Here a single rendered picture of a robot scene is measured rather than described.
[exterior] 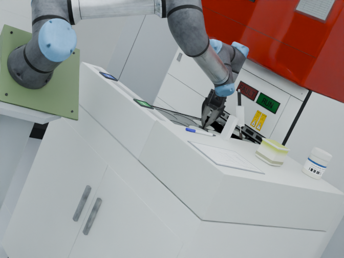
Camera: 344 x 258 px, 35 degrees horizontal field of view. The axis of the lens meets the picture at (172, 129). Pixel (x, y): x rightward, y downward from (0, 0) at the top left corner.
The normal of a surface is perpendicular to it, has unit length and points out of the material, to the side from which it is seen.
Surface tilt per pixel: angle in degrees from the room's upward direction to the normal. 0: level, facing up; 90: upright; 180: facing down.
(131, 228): 90
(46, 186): 90
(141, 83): 90
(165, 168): 90
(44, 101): 44
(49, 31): 52
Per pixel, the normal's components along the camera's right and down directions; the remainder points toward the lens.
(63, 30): 0.62, -0.22
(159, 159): -0.74, -0.17
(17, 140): 0.68, 0.46
